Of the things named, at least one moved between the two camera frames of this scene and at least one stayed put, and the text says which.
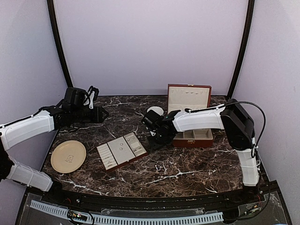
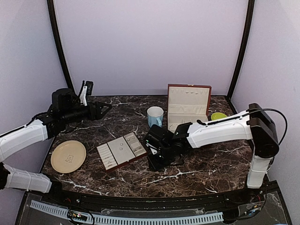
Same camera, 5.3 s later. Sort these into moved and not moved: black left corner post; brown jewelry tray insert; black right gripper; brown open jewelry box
Moved: black right gripper
Not moved: brown jewelry tray insert; brown open jewelry box; black left corner post
